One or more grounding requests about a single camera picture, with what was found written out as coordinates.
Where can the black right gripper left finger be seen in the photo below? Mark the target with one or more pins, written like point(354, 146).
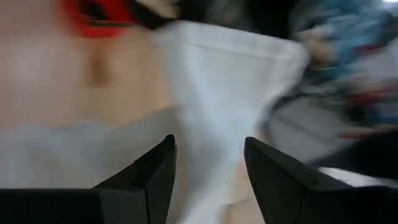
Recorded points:
point(93, 207)

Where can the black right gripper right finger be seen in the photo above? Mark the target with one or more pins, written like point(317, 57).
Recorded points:
point(311, 205)

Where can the off-white towel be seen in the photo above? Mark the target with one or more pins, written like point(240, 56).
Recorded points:
point(224, 87)

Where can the blue cloth pile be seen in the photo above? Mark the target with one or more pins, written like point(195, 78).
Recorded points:
point(354, 28)

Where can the red black square device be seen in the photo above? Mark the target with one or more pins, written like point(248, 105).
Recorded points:
point(102, 18)

